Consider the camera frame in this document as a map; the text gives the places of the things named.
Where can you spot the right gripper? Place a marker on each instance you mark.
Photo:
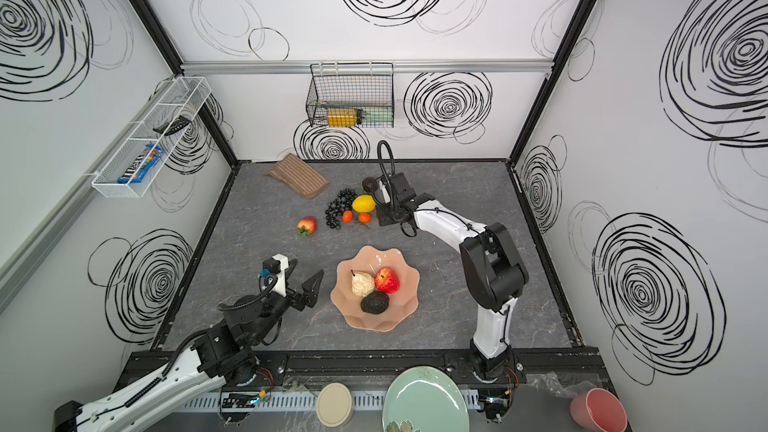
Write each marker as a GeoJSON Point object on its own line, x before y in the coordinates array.
{"type": "Point", "coordinates": [387, 212]}

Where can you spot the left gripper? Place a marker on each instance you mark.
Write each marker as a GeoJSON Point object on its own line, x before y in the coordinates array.
{"type": "Point", "coordinates": [297, 296]}

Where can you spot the dark brown fake fig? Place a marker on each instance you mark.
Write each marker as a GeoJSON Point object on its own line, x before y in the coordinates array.
{"type": "Point", "coordinates": [369, 185]}

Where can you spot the large yellow fake lemon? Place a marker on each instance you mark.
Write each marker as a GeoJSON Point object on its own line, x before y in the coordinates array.
{"type": "Point", "coordinates": [364, 204]}

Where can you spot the red fake strawberry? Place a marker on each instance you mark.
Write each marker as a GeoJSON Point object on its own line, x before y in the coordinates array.
{"type": "Point", "coordinates": [307, 226]}

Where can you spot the beige fake pear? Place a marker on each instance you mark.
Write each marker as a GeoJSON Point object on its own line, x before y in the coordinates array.
{"type": "Point", "coordinates": [362, 283]}

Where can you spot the pink wavy fruit bowl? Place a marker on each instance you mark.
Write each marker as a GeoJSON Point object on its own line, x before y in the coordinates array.
{"type": "Point", "coordinates": [403, 303]}

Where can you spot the dark fake avocado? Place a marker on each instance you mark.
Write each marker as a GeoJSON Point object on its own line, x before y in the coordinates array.
{"type": "Point", "coordinates": [376, 303]}

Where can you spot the red fake apple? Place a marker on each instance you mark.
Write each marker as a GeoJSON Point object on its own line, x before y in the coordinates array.
{"type": "Point", "coordinates": [387, 281]}

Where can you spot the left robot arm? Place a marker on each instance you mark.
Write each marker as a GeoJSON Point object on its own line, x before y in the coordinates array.
{"type": "Point", "coordinates": [208, 359]}

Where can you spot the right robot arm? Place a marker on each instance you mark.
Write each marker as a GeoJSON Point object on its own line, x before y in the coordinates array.
{"type": "Point", "coordinates": [494, 272]}

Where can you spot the black fake grape bunch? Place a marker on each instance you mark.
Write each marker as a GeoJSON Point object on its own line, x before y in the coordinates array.
{"type": "Point", "coordinates": [335, 209]}

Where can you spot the green item in basket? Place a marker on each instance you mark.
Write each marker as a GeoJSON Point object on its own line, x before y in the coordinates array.
{"type": "Point", "coordinates": [377, 117]}

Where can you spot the yellow bottle in basket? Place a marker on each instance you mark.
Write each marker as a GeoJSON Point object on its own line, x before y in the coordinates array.
{"type": "Point", "coordinates": [344, 117]}

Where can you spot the brown folded cloth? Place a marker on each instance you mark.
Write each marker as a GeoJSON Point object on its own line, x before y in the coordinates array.
{"type": "Point", "coordinates": [299, 176]}

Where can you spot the beige round lid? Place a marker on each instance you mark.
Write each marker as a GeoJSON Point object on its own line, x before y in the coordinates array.
{"type": "Point", "coordinates": [334, 405]}

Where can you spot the green plate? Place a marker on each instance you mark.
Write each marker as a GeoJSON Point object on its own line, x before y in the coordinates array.
{"type": "Point", "coordinates": [424, 398]}

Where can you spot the blue candy packet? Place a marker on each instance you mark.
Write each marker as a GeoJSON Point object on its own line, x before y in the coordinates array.
{"type": "Point", "coordinates": [142, 164]}

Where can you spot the black remote control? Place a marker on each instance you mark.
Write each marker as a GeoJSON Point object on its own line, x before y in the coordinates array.
{"type": "Point", "coordinates": [172, 127]}

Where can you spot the pink cup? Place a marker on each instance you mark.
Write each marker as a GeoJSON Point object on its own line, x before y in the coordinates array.
{"type": "Point", "coordinates": [599, 410]}

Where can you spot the black wire wall basket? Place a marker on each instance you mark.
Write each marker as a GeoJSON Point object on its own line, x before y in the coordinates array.
{"type": "Point", "coordinates": [348, 85]}

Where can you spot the white wire wall shelf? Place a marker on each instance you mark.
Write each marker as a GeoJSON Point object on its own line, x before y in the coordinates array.
{"type": "Point", "coordinates": [185, 152]}

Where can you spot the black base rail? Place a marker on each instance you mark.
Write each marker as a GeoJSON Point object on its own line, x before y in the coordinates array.
{"type": "Point", "coordinates": [456, 362]}

